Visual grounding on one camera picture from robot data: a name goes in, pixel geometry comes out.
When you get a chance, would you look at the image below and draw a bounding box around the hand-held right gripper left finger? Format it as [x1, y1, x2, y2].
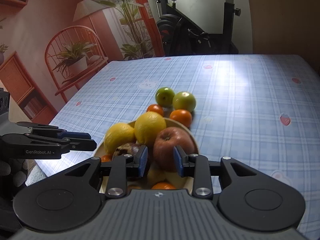
[64, 145, 149, 198]

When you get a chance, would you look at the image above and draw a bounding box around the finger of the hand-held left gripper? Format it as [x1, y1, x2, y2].
[0, 133, 97, 155]
[16, 121, 91, 139]

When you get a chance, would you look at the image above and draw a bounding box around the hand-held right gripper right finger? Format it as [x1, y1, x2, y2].
[173, 145, 262, 197]

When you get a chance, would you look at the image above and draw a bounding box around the dark purple mangosteen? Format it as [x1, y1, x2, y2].
[112, 142, 151, 179]

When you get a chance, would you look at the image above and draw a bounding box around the red apple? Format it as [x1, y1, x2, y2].
[153, 127, 196, 172]

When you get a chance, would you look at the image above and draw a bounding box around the yellow lemon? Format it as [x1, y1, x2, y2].
[104, 122, 137, 155]

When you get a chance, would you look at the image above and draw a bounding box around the large yellow orange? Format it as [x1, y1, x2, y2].
[134, 111, 167, 147]

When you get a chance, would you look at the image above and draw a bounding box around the cream bowl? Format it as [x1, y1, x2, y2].
[94, 117, 200, 195]

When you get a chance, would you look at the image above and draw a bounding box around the person's left hand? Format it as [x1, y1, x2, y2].
[0, 159, 29, 188]

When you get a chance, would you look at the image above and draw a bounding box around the pale yellow fruit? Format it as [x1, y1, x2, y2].
[147, 166, 167, 186]

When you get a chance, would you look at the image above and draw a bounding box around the green round fruit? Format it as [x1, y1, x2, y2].
[155, 87, 175, 106]
[172, 92, 196, 113]

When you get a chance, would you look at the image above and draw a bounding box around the blue plaid tablecloth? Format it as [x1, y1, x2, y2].
[25, 54, 320, 240]

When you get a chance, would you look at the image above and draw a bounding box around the black exercise bike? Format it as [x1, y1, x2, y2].
[141, 0, 248, 57]

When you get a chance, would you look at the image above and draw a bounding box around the wooden door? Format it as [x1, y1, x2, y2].
[246, 0, 320, 77]

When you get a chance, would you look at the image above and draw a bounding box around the wall poster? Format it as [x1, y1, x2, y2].
[0, 0, 166, 124]

